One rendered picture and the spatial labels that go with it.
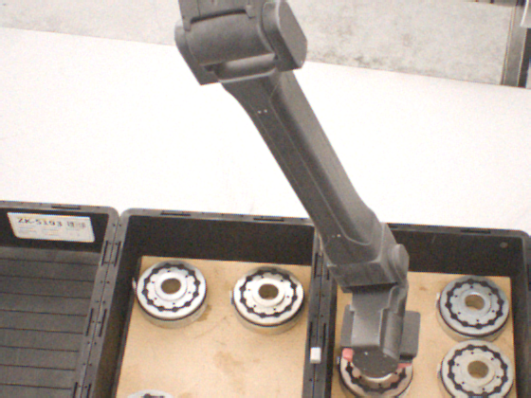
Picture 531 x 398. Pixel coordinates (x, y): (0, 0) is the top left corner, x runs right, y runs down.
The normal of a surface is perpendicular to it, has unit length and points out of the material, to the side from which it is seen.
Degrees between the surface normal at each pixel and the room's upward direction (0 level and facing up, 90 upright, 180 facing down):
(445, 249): 90
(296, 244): 90
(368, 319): 22
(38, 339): 0
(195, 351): 0
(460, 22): 0
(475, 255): 90
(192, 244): 90
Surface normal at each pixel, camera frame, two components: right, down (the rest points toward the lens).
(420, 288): 0.00, -0.61
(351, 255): -0.16, 0.79
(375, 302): -0.37, -0.61
